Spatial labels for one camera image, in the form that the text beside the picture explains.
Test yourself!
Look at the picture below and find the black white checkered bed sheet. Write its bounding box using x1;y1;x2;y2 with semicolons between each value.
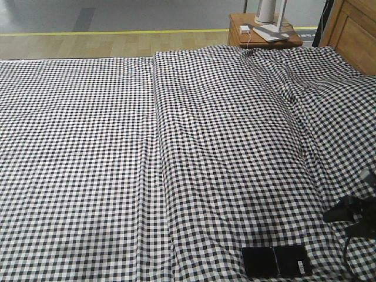
1;46;375;281

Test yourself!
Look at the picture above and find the wooden headboard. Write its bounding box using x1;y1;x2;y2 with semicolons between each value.
320;0;375;75

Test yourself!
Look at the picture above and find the white charger adapter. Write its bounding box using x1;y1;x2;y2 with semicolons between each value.
239;25;250;34

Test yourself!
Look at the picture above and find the wooden nightstand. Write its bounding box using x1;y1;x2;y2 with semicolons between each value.
227;13;303;49

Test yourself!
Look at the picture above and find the white lamp base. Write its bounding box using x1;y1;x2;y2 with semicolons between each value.
253;24;290;42

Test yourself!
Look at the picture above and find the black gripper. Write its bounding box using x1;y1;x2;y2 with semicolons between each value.
323;196;375;235

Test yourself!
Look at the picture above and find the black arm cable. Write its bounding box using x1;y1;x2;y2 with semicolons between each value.
343;223;358;276

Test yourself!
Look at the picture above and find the white cylindrical device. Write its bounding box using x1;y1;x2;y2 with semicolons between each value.
254;0;276;25

